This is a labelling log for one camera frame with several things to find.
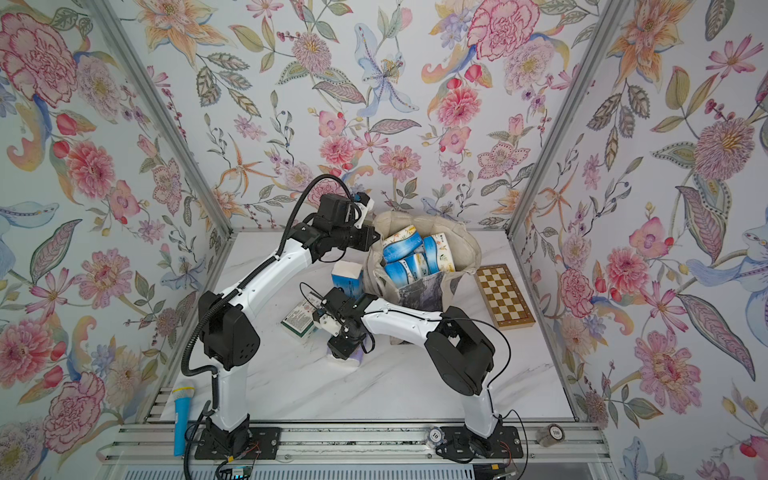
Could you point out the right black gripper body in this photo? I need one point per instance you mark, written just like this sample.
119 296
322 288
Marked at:
345 344

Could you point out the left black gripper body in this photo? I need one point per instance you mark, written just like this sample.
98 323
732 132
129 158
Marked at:
357 238

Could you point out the green white tissue box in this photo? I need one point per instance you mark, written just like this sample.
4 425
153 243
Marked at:
299 321

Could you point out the blue floral tissue pack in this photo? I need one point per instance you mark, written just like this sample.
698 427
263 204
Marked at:
438 254
401 244
400 273
418 265

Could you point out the beige canvas bag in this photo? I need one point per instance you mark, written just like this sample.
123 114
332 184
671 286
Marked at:
431 293

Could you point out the purple tissue pack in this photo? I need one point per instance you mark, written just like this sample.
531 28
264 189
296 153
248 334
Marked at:
355 355

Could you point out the blue floral tissue pack front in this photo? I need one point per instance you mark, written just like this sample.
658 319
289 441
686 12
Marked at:
400 273

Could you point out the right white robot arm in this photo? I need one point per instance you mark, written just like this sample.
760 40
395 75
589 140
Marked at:
461 353

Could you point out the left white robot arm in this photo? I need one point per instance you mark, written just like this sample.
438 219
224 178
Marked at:
227 321

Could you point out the blue tissue pack by bag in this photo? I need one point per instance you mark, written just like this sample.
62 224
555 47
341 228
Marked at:
348 276

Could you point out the wooden chessboard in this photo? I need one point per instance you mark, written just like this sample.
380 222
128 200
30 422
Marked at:
504 300

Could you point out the blue microphone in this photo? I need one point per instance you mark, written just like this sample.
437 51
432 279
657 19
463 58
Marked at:
182 396

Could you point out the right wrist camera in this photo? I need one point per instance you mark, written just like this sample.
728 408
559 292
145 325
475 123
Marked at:
324 321

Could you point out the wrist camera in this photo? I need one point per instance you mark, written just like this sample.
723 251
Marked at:
324 321
363 206

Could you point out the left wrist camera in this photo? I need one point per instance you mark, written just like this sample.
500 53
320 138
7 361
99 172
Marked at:
363 206

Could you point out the metal base rail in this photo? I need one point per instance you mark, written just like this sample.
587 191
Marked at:
388 450

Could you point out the aluminium corner post left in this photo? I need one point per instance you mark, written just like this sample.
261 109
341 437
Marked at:
105 18

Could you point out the aluminium corner post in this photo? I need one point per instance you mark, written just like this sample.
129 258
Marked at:
606 27
105 18

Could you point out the aluminium corner post right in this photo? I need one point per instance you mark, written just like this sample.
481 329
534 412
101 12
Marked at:
606 27

